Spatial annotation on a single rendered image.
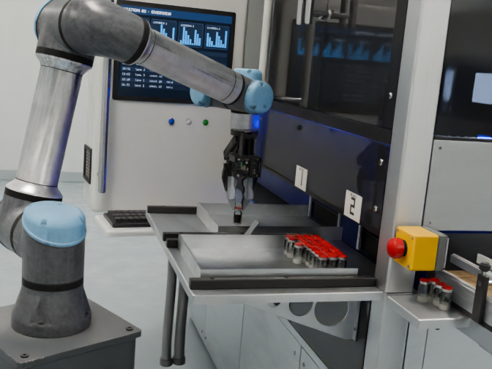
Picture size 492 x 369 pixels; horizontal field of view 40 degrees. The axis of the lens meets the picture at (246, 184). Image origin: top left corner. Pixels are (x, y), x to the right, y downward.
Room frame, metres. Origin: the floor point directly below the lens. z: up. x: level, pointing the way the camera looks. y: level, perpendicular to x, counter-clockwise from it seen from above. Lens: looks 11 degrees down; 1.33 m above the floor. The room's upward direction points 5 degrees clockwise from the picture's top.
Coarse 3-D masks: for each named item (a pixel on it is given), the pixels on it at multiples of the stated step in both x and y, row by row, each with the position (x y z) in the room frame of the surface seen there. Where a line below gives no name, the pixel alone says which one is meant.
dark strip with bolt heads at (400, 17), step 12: (408, 0) 1.37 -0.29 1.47; (396, 12) 1.41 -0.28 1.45; (396, 24) 1.41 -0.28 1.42; (396, 36) 1.40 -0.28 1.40; (396, 48) 1.40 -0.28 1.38; (396, 60) 1.39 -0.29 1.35; (396, 72) 1.38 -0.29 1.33; (396, 84) 1.38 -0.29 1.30; (396, 96) 1.37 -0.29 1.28; (384, 108) 1.41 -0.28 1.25; (384, 120) 1.41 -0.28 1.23
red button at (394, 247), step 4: (392, 240) 1.24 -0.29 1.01; (396, 240) 1.24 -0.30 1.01; (400, 240) 1.24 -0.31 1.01; (388, 244) 1.25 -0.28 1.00; (392, 244) 1.24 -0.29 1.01; (396, 244) 1.23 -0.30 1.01; (400, 244) 1.24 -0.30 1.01; (388, 248) 1.25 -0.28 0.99; (392, 248) 1.24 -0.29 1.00; (396, 248) 1.23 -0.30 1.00; (400, 248) 1.23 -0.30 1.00; (388, 252) 1.25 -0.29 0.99; (392, 252) 1.24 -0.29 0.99; (396, 252) 1.23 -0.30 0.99; (400, 252) 1.23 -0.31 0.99; (392, 256) 1.24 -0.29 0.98; (396, 256) 1.23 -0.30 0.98; (400, 256) 1.24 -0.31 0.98
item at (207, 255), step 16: (192, 240) 1.52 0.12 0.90; (208, 240) 1.53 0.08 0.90; (224, 240) 1.54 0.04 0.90; (240, 240) 1.55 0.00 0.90; (256, 240) 1.56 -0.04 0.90; (272, 240) 1.58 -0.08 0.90; (192, 256) 1.35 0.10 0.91; (208, 256) 1.46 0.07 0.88; (224, 256) 1.47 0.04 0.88; (240, 256) 1.48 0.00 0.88; (256, 256) 1.49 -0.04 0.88; (272, 256) 1.51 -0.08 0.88; (192, 272) 1.34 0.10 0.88; (208, 272) 1.27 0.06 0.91; (224, 272) 1.28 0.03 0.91; (240, 272) 1.29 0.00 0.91; (256, 272) 1.30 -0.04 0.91; (272, 272) 1.31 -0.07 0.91; (288, 272) 1.32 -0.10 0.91; (304, 272) 1.33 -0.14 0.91; (320, 272) 1.34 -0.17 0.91; (336, 272) 1.35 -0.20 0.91; (352, 272) 1.36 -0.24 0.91
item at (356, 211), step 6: (348, 192) 1.52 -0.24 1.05; (348, 198) 1.52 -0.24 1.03; (360, 198) 1.46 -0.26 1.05; (348, 204) 1.52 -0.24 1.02; (360, 204) 1.46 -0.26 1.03; (348, 210) 1.51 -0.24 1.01; (354, 210) 1.48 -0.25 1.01; (360, 210) 1.46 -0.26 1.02; (348, 216) 1.51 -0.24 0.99; (354, 216) 1.48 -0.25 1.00
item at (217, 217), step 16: (208, 208) 1.88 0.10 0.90; (224, 208) 1.89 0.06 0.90; (256, 208) 1.92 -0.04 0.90; (272, 208) 1.93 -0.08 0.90; (288, 208) 1.95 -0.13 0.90; (304, 208) 1.96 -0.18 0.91; (208, 224) 1.73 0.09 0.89; (224, 224) 1.78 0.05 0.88; (272, 224) 1.82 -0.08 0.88; (288, 224) 1.84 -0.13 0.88; (304, 224) 1.85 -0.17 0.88
